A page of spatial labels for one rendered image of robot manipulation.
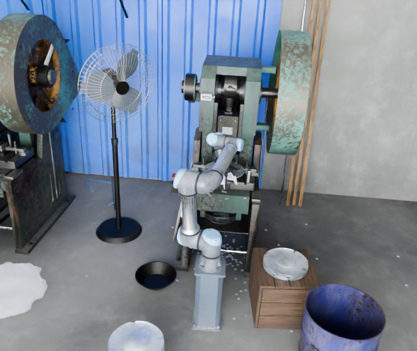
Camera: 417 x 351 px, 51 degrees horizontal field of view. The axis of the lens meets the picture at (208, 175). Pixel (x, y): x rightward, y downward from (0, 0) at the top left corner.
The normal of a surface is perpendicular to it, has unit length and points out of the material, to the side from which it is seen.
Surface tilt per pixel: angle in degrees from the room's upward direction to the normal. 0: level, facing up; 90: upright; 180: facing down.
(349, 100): 90
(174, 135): 90
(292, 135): 113
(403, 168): 90
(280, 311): 90
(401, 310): 0
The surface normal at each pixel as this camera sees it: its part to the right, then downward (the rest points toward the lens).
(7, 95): -0.13, 0.50
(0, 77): -0.11, 0.26
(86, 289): 0.05, -0.90
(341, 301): -0.33, 0.37
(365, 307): -0.79, 0.20
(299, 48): -0.01, -0.49
